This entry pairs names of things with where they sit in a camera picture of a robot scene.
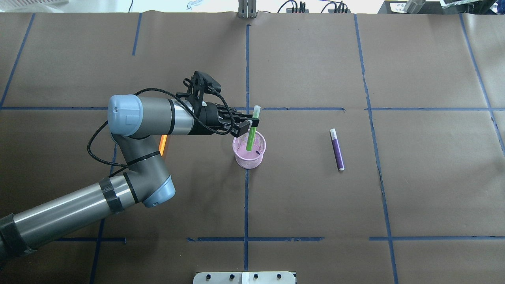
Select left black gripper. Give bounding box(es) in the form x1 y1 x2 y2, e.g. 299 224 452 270
199 102 259 136

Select green highlighter pen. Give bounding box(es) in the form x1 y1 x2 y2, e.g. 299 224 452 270
246 105 260 152

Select orange highlighter pen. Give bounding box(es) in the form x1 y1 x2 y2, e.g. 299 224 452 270
159 135 168 156

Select purple highlighter pen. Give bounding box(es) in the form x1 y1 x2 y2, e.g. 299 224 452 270
329 128 346 172

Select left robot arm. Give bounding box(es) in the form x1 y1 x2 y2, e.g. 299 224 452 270
1 92 259 262

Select pink mesh pen holder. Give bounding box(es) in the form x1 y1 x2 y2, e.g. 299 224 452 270
232 131 267 169

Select left black camera cable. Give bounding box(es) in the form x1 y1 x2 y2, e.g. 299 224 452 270
87 85 237 178

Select aluminium frame post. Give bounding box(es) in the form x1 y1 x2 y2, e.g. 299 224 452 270
238 0 258 19

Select black cables on table edge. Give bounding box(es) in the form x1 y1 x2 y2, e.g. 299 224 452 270
276 0 350 14

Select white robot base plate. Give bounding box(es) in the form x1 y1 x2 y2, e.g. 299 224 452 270
193 271 297 284

